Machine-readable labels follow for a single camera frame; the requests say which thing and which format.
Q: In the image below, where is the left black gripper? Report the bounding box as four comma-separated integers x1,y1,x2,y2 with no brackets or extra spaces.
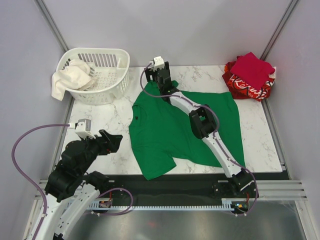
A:
77,128,123,175

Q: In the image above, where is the green t-shirt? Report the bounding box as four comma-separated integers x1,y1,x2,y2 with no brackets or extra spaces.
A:
129,82,245,180

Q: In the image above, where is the white cream t-shirt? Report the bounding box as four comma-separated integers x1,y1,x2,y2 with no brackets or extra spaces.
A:
51,59,97,101

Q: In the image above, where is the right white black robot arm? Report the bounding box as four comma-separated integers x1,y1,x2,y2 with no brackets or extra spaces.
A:
142,56,255,197

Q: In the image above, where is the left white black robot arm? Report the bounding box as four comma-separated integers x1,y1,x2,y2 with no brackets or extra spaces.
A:
28,129,123,240

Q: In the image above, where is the white plastic laundry basket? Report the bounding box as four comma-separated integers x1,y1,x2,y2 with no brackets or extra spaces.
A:
56,47,130,105

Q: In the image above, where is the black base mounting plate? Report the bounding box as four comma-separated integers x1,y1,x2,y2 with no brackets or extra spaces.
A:
85,171,259,207

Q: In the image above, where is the red printed folded t-shirt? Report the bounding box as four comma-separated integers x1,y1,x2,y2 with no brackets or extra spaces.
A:
222,55,276,102

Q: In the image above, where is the folded crimson red t-shirt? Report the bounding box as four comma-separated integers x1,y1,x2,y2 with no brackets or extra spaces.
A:
230,52,276,90

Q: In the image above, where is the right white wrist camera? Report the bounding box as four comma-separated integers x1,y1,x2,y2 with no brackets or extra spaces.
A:
149,56,165,72

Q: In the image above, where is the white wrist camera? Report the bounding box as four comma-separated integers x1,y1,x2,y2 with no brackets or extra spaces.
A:
68,118,96,140
149,56,165,72

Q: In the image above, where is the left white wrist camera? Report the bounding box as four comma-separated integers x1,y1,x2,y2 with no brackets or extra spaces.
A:
68,118,96,140

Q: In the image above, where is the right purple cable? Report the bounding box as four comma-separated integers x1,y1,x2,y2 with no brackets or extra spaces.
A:
140,62,258,216

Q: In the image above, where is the purple cable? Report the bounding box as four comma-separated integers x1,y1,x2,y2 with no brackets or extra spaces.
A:
140,62,258,216
12,123,135,236

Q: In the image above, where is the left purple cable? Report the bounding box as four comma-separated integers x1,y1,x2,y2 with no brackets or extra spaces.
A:
12,123,135,236

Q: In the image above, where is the white slotted cable duct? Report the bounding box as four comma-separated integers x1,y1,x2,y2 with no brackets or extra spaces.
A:
87,199,250,212

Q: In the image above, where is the left aluminium frame post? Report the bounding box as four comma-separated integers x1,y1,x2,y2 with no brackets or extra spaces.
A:
34,0,69,52

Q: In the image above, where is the aluminium frame post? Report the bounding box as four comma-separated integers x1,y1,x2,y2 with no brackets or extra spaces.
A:
34,0,69,52
260,0,300,61

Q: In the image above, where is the right aluminium frame post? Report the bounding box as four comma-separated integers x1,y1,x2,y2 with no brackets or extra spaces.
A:
260,0,300,61

